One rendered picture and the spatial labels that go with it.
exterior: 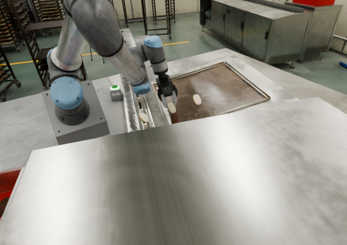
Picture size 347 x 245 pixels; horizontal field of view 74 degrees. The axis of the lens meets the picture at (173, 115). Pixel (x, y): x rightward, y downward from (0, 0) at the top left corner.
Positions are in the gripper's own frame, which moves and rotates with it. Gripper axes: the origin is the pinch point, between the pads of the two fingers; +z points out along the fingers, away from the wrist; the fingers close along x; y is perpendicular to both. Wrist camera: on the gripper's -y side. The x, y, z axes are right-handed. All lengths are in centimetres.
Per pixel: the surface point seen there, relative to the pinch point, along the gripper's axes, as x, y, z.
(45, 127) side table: 68, 14, -3
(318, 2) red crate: -269, 222, 48
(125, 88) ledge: 22.9, 37.6, 1.2
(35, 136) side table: 71, 6, -3
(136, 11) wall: -23, 712, 70
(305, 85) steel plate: -89, 13, 26
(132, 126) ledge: 21.8, -5.5, 1.4
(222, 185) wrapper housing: 2, -84, -40
